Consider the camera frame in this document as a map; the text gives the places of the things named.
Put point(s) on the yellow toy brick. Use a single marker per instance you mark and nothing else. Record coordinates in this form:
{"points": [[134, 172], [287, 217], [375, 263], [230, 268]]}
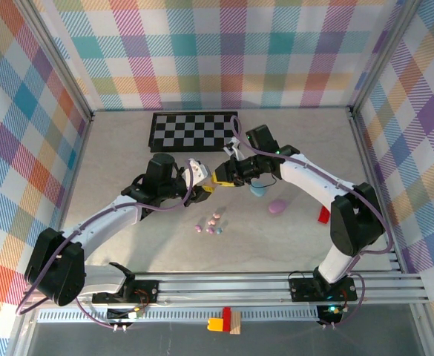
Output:
{"points": [[214, 324]]}

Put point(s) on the tan toy brick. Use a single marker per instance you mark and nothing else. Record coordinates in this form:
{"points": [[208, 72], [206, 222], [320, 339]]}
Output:
{"points": [[236, 322]]}

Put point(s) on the aluminium mounting rail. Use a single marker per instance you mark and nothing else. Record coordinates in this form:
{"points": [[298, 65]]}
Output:
{"points": [[220, 285]]}

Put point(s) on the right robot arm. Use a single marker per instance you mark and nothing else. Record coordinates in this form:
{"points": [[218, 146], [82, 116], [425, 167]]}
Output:
{"points": [[313, 178]]}

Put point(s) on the purple earbud case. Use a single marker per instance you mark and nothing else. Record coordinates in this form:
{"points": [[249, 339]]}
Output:
{"points": [[277, 207]]}

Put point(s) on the small electronics board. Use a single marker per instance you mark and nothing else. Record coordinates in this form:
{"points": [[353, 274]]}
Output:
{"points": [[127, 314], [329, 313]]}

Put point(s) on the red plastic block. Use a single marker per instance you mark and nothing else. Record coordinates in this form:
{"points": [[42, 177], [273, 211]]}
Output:
{"points": [[324, 217]]}

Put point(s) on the red toy brick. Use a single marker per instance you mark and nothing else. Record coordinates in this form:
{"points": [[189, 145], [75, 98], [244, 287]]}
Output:
{"points": [[226, 319]]}

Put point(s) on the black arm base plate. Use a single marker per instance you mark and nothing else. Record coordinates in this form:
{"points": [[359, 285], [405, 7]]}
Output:
{"points": [[148, 293], [300, 289]]}

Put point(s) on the blue earbud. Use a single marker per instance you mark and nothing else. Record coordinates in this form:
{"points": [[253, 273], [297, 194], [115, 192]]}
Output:
{"points": [[219, 230]]}

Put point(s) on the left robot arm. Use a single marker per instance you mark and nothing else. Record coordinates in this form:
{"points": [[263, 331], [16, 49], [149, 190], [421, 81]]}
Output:
{"points": [[105, 222]]}

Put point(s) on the aluminium side rail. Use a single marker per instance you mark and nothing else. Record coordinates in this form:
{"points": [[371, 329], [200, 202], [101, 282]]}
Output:
{"points": [[363, 148]]}

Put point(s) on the blue earbud case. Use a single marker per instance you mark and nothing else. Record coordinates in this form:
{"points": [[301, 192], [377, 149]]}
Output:
{"points": [[257, 193]]}

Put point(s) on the aluminium frame post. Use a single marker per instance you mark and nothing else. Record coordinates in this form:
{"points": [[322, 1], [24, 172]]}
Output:
{"points": [[61, 63], [383, 55]]}

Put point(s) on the purple earbud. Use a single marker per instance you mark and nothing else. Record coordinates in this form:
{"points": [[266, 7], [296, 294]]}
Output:
{"points": [[210, 230], [198, 227]]}

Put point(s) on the black grey chessboard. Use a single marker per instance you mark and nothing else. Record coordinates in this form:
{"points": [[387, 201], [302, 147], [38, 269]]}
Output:
{"points": [[194, 131]]}

